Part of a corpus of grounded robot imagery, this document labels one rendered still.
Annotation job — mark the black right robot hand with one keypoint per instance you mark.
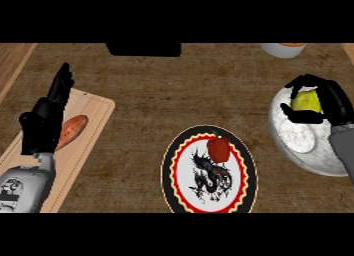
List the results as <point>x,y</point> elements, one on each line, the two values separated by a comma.
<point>337,100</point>

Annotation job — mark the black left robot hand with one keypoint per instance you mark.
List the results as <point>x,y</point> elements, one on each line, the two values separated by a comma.
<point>40,126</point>

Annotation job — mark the yellow-green pear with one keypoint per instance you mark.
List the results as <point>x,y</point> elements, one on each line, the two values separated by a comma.
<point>307,100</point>

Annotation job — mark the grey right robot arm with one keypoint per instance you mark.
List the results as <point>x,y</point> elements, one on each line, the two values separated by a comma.
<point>350,153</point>

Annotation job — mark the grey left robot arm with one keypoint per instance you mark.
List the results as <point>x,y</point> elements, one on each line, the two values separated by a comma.
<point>22,186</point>

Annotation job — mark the white marble bowl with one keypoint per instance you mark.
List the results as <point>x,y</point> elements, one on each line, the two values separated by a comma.
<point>298,140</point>

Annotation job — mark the dragon print plate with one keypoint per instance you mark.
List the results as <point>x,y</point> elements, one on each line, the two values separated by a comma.
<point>210,173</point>

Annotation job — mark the orange sweet potato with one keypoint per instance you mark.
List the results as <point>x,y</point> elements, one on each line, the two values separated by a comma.
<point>72,130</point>

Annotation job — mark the pale wooden cutting board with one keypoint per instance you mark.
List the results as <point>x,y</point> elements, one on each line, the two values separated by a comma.
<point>71,146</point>

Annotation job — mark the white cup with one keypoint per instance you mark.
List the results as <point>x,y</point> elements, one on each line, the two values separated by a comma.
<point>284,50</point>

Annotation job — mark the red bell pepper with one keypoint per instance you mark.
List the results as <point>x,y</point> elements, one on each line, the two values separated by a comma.
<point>219,149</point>

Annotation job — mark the black appliance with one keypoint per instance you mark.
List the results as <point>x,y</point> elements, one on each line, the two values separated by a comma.
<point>143,49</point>

